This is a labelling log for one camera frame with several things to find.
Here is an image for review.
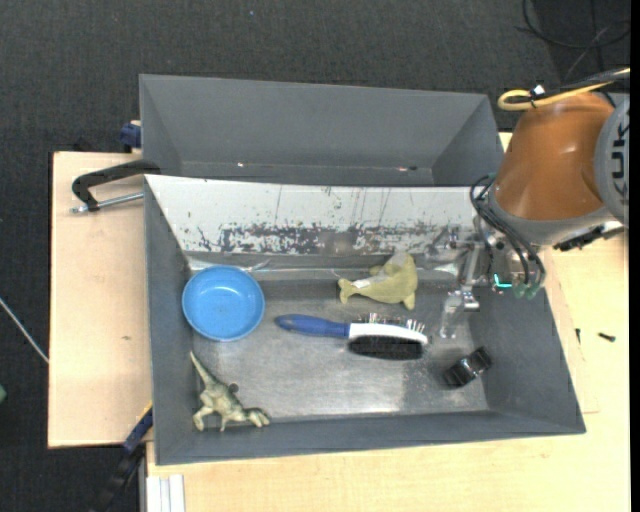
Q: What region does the blue bowl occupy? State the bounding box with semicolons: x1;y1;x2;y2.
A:
180;264;267;343

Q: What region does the blue and white brush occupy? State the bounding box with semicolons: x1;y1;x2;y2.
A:
273;311;431;362

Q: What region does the black cylinder on white bracket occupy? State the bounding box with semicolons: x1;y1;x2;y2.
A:
551;221;627;252

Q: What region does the grey metal bin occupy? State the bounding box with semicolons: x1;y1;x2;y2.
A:
138;73;587;467

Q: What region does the pale wood flat board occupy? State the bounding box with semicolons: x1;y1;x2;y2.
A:
47;150;155;449

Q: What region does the green toy dinosaur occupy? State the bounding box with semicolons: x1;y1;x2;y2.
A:
189;350;272;433

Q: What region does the black ribbed cap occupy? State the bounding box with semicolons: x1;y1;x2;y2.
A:
441;345;494;389

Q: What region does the yellow-green toy dolphin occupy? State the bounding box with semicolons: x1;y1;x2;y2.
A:
337;251;420;311

